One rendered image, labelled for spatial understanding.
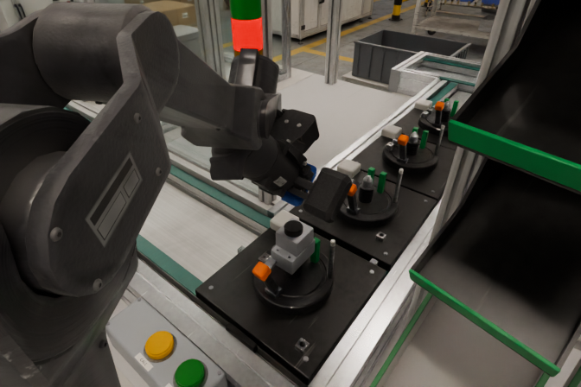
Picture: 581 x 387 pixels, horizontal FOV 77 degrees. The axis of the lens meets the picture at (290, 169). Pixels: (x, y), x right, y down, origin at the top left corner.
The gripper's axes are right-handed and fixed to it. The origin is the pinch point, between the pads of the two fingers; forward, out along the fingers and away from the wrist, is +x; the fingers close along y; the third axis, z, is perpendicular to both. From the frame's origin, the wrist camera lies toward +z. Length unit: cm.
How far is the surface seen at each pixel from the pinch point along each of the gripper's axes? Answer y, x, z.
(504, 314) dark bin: -28.4, -6.8, -3.5
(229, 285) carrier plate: 7.9, 9.6, -19.6
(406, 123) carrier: 8, 61, 38
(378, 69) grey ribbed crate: 72, 158, 107
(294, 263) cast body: -2.1, 7.2, -10.6
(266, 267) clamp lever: -0.7, 2.1, -12.5
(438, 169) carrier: -8, 48, 23
